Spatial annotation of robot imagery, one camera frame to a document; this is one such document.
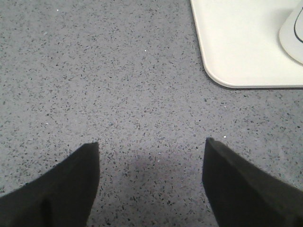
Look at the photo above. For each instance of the cream rectangular plastic tray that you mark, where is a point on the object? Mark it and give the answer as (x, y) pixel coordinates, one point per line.
(239, 43)

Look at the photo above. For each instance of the white smiley mug black handle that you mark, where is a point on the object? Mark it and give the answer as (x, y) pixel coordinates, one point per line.
(291, 34)

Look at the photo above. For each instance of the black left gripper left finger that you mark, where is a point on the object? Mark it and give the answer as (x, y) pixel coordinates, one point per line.
(62, 197)

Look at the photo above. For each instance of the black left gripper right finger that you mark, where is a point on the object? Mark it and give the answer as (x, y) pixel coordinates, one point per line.
(242, 195)

